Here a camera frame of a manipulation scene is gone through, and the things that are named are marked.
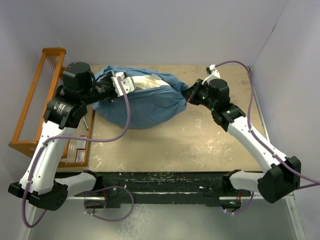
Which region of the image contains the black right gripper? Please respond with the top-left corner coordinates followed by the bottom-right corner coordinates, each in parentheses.
top-left (182, 78), bottom-right (217, 111)

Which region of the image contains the white pillow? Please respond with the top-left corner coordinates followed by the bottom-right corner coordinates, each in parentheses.
top-left (132, 74), bottom-right (169, 90)

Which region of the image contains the blue pillowcase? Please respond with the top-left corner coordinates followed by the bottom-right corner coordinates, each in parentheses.
top-left (95, 65), bottom-right (189, 129)

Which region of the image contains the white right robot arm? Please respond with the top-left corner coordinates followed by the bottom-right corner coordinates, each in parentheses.
top-left (181, 78), bottom-right (301, 204)

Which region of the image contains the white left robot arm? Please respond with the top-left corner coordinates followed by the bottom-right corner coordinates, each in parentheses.
top-left (8, 62), bottom-right (117, 211)

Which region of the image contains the magenta capped marker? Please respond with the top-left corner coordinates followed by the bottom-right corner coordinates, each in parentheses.
top-left (82, 117), bottom-right (89, 131)

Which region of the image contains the red white small box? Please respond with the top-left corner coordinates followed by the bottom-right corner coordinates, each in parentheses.
top-left (75, 140), bottom-right (87, 163)

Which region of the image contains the orange wooden tiered rack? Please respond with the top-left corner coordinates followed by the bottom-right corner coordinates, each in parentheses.
top-left (8, 47), bottom-right (91, 168)

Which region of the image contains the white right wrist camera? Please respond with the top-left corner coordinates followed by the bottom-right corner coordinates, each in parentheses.
top-left (201, 64), bottom-right (221, 85)

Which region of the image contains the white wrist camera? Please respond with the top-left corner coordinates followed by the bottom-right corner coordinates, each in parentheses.
top-left (201, 64), bottom-right (221, 85)
top-left (111, 71), bottom-right (136, 97)

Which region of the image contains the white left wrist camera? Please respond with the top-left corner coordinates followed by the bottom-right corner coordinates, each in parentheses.
top-left (111, 71), bottom-right (136, 97)

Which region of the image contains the aluminium frame rail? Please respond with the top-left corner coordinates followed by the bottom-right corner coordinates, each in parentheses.
top-left (247, 66), bottom-right (270, 141)

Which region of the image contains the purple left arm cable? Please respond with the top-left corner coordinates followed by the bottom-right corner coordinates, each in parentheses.
top-left (21, 77), bottom-right (132, 229)

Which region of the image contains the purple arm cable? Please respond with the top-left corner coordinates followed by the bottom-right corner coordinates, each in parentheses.
top-left (214, 59), bottom-right (320, 190)
top-left (21, 77), bottom-right (132, 229)

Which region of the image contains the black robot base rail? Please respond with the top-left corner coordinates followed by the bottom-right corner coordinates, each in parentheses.
top-left (73, 169), bottom-right (252, 209)

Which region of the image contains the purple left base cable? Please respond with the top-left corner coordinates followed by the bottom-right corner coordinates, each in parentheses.
top-left (83, 185), bottom-right (135, 222)

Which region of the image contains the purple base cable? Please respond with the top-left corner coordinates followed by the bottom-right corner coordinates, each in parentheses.
top-left (83, 185), bottom-right (135, 222)
top-left (220, 191), bottom-right (255, 216)

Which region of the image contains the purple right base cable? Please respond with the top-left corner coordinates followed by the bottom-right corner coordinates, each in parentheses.
top-left (220, 191), bottom-right (255, 216)

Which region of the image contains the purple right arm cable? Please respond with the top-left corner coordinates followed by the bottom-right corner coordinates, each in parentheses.
top-left (214, 59), bottom-right (320, 190)

